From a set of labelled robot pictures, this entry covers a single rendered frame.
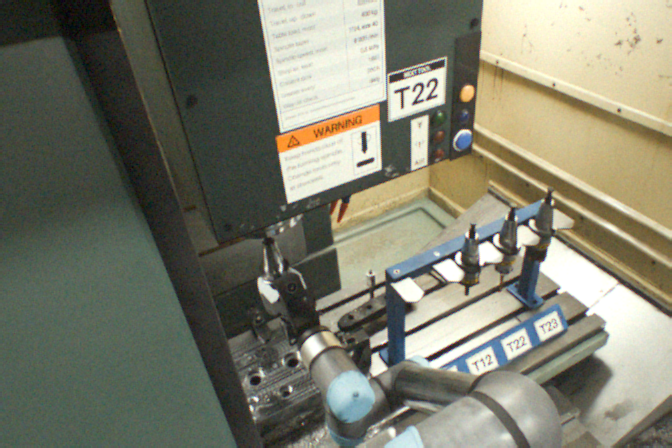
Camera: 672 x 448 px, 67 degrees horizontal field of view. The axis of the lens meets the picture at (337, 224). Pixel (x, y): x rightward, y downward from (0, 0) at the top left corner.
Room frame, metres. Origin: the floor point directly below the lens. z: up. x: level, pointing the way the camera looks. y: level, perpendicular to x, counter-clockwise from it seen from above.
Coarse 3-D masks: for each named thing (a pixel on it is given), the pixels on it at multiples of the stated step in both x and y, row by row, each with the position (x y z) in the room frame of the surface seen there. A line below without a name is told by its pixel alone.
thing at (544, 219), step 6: (540, 204) 0.93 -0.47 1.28; (546, 204) 0.91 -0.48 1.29; (552, 204) 0.91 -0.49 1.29; (540, 210) 0.92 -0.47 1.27; (546, 210) 0.91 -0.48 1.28; (552, 210) 0.91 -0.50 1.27; (540, 216) 0.92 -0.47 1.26; (546, 216) 0.91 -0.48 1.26; (552, 216) 0.91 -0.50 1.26; (534, 222) 0.93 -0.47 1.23; (540, 222) 0.91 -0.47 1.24; (546, 222) 0.91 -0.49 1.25; (552, 222) 0.91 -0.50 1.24; (540, 228) 0.91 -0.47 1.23; (546, 228) 0.90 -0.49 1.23
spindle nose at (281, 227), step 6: (300, 216) 0.76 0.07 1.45; (282, 222) 0.72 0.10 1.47; (288, 222) 0.72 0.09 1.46; (294, 222) 0.74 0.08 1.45; (264, 228) 0.71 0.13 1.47; (270, 228) 0.71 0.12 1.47; (276, 228) 0.71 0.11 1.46; (282, 228) 0.72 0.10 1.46; (288, 228) 0.72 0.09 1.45; (252, 234) 0.71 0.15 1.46; (258, 234) 0.71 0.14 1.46; (264, 234) 0.71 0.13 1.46; (270, 234) 0.71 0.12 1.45; (276, 234) 0.71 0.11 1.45
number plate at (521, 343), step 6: (522, 330) 0.83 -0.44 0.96; (510, 336) 0.82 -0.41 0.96; (516, 336) 0.82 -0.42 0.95; (522, 336) 0.82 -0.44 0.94; (504, 342) 0.81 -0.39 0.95; (510, 342) 0.81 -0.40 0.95; (516, 342) 0.81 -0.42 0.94; (522, 342) 0.81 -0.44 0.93; (528, 342) 0.81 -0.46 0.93; (504, 348) 0.79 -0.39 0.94; (510, 348) 0.80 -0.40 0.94; (516, 348) 0.80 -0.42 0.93; (522, 348) 0.80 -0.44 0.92; (528, 348) 0.80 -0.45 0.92; (510, 354) 0.79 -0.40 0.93; (516, 354) 0.79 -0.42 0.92
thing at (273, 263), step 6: (264, 246) 0.77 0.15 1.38; (270, 246) 0.77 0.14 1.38; (276, 246) 0.78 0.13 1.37; (264, 252) 0.77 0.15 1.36; (270, 252) 0.77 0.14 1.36; (276, 252) 0.77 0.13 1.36; (264, 258) 0.77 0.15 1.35; (270, 258) 0.77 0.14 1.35; (276, 258) 0.77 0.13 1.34; (282, 258) 0.79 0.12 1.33; (264, 264) 0.77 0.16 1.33; (270, 264) 0.76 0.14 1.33; (276, 264) 0.77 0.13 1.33; (282, 264) 0.77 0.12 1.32; (264, 270) 0.77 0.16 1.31; (270, 270) 0.76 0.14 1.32; (276, 270) 0.76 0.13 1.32
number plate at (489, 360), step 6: (486, 348) 0.79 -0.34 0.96; (480, 354) 0.78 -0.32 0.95; (486, 354) 0.78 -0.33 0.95; (492, 354) 0.78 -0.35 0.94; (468, 360) 0.76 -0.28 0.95; (474, 360) 0.76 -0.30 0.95; (480, 360) 0.77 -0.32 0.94; (486, 360) 0.77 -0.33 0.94; (492, 360) 0.77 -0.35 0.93; (468, 366) 0.75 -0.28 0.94; (474, 366) 0.75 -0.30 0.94; (480, 366) 0.76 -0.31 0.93; (486, 366) 0.76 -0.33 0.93; (492, 366) 0.76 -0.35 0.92; (474, 372) 0.74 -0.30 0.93; (480, 372) 0.75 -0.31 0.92
